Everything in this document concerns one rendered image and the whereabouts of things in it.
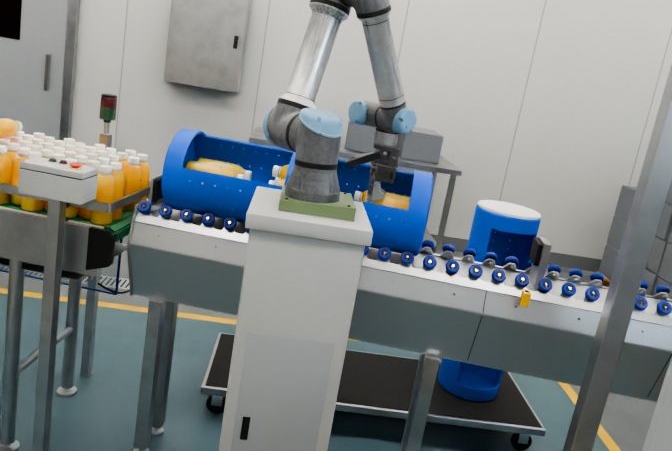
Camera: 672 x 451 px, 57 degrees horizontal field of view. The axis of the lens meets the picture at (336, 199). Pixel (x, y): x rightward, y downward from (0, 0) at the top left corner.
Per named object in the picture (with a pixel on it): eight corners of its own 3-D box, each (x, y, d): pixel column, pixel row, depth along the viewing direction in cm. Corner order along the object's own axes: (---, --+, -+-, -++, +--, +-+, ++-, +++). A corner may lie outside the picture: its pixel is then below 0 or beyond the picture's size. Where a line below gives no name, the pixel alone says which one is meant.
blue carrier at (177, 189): (418, 266, 197) (435, 179, 192) (156, 215, 204) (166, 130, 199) (416, 245, 225) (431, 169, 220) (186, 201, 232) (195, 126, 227)
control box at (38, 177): (80, 205, 185) (82, 172, 183) (17, 193, 187) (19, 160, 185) (96, 198, 195) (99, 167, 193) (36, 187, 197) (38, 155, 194)
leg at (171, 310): (160, 438, 243) (177, 290, 229) (145, 434, 243) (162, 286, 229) (165, 429, 248) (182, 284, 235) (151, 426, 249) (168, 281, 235)
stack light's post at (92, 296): (87, 377, 275) (108, 135, 251) (79, 375, 276) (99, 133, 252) (92, 372, 279) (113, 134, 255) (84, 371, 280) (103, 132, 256)
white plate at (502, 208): (465, 200, 277) (464, 202, 277) (516, 218, 256) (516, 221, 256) (502, 199, 294) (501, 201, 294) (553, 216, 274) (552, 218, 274)
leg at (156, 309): (145, 459, 229) (162, 303, 215) (130, 456, 230) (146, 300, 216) (151, 450, 235) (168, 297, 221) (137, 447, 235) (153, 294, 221)
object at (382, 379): (538, 459, 271) (546, 429, 268) (196, 418, 259) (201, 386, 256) (502, 395, 322) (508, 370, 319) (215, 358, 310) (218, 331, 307)
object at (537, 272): (540, 289, 204) (552, 245, 201) (528, 287, 204) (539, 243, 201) (534, 279, 214) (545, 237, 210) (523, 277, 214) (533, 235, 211)
